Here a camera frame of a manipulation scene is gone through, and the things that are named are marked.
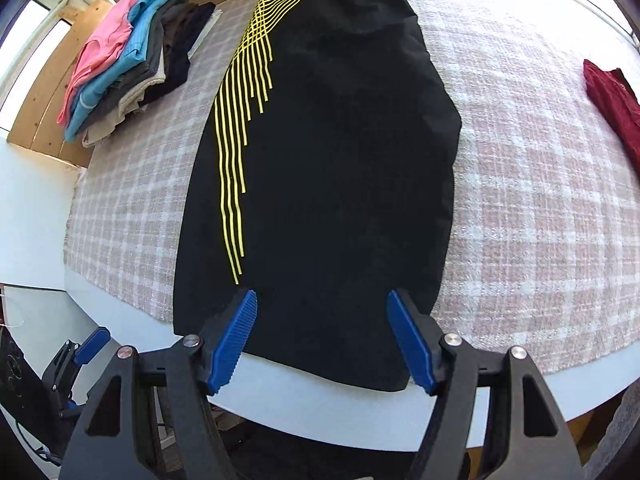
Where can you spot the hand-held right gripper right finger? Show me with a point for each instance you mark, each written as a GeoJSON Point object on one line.
{"type": "Point", "coordinates": [407, 340]}

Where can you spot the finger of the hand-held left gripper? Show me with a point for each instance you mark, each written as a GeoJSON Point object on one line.
{"type": "Point", "coordinates": [92, 344]}

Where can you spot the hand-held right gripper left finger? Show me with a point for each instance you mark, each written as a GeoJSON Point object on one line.
{"type": "Point", "coordinates": [232, 345]}

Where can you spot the black shorts with yellow stripes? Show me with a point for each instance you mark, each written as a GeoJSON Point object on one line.
{"type": "Point", "coordinates": [340, 160]}

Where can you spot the stack of folded clothes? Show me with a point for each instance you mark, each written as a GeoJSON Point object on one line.
{"type": "Point", "coordinates": [130, 55]}

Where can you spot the pink plaid tablecloth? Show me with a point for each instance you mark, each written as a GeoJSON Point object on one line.
{"type": "Point", "coordinates": [525, 210]}

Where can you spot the wooden board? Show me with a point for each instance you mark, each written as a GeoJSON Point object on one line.
{"type": "Point", "coordinates": [45, 110]}

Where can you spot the white framed window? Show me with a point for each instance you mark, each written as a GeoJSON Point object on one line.
{"type": "Point", "coordinates": [30, 45]}

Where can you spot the dark red garment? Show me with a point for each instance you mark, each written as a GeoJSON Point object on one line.
{"type": "Point", "coordinates": [617, 105]}

